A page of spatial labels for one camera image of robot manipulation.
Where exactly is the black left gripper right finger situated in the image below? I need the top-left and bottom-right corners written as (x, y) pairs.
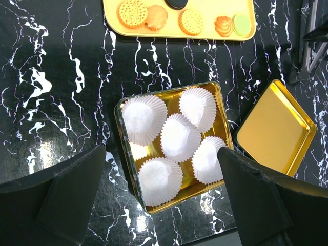
top-left (217, 147), bottom-right (327, 245)

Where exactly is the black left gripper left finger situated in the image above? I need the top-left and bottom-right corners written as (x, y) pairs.
top-left (1, 145), bottom-right (106, 245)

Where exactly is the large patterned sandwich cookie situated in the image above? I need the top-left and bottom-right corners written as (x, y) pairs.
top-left (117, 0), bottom-right (148, 29)

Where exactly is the plain round orange cookie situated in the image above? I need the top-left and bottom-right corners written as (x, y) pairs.
top-left (146, 5), bottom-right (168, 31)

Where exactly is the black chocolate sandwich cookie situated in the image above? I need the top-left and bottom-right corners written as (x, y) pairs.
top-left (165, 0), bottom-right (188, 10)

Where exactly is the white paper cup front-right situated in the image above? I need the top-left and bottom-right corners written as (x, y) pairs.
top-left (192, 136), bottom-right (226, 185)

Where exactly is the gold tin lid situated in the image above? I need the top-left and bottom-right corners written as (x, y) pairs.
top-left (234, 79), bottom-right (316, 177)

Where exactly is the white paper cup front-left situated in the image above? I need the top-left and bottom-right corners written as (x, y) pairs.
top-left (138, 157), bottom-right (183, 207)

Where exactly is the white paper cup centre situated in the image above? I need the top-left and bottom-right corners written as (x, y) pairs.
top-left (160, 113), bottom-right (201, 162)

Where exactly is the gold square cookie tin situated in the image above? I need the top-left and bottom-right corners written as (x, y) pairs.
top-left (114, 81), bottom-right (233, 214)

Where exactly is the white paper cup back-right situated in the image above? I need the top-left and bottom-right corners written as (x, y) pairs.
top-left (179, 87), bottom-right (217, 133)

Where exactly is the white paper cup back-left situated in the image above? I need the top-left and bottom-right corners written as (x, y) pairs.
top-left (122, 95), bottom-right (168, 146)

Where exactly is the green macaron cookie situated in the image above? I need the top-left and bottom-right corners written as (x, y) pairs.
top-left (232, 14), bottom-right (252, 36)

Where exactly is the orange swirl cookie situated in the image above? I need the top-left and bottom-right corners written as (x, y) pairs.
top-left (215, 16), bottom-right (234, 37)

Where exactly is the yellow serving tray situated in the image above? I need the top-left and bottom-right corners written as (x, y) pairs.
top-left (102, 1), bottom-right (256, 41)

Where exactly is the dotted round sandwich cookie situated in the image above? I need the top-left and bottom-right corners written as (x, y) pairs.
top-left (178, 9), bottom-right (204, 35)

